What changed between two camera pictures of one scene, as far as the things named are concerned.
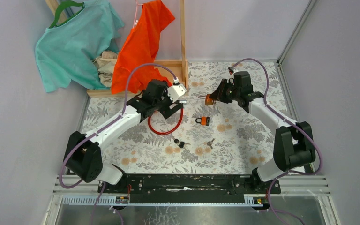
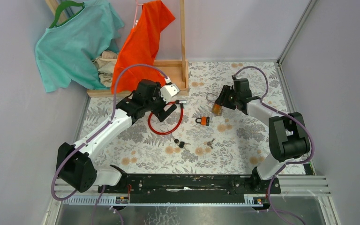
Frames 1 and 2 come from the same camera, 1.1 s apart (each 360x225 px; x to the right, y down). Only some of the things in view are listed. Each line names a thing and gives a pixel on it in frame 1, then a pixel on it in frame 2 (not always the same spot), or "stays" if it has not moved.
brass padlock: (208, 101) → (216, 108)
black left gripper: (168, 101) stays
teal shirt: (66, 52) stays
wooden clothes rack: (178, 69) stays
